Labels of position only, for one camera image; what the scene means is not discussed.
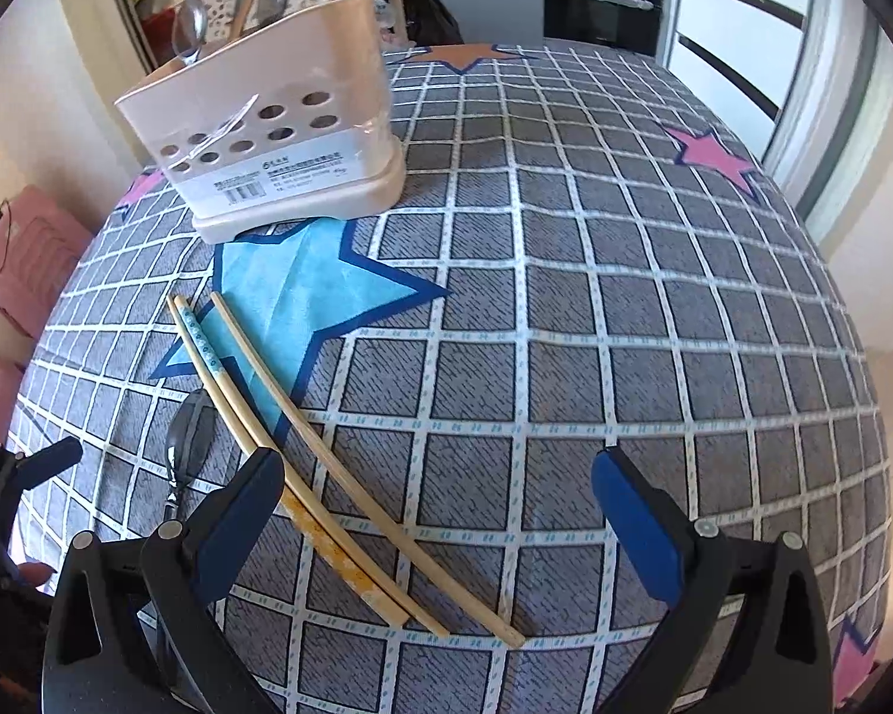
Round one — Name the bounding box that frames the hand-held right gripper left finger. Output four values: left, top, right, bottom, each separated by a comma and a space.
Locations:
48, 448, 285, 714

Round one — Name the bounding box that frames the person's left hand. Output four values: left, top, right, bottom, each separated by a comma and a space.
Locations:
11, 561, 55, 593

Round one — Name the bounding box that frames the white refrigerator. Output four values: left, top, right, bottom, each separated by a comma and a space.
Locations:
666, 0, 797, 120

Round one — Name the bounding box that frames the patterned wooden chopstick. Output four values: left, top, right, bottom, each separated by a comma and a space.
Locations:
170, 295, 412, 627

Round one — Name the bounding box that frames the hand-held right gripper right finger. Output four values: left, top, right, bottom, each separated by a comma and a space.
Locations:
591, 446, 838, 714

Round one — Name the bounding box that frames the beige plastic utensil holder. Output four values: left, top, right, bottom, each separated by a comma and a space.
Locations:
114, 0, 407, 245

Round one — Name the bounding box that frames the stack of pink plastic stools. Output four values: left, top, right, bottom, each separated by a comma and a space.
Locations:
0, 186, 96, 339

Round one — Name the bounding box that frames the black built-in oven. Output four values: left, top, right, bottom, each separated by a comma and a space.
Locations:
543, 0, 671, 59

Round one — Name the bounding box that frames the grey checked star tablecloth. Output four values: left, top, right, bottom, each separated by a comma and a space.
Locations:
11, 40, 893, 714

